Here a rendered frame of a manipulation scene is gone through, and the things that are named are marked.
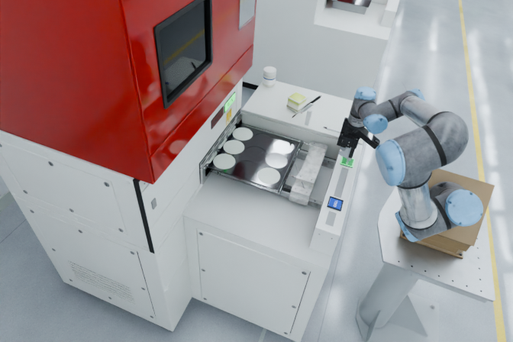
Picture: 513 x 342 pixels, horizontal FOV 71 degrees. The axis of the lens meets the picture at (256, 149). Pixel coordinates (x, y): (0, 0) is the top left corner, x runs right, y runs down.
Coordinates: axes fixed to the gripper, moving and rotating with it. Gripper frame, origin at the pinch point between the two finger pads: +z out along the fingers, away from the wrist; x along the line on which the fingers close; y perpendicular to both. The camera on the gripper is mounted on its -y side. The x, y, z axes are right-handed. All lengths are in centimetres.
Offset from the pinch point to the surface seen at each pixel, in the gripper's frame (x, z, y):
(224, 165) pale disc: 19, 8, 52
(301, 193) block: 21.6, 7.2, 15.1
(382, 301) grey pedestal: 19, 68, -36
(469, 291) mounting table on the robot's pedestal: 34, 16, -55
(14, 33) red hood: 66, -65, 87
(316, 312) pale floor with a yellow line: 23, 98, -8
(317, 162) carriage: -2.5, 10.0, 13.7
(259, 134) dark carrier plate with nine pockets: -7.9, 8.0, 45.0
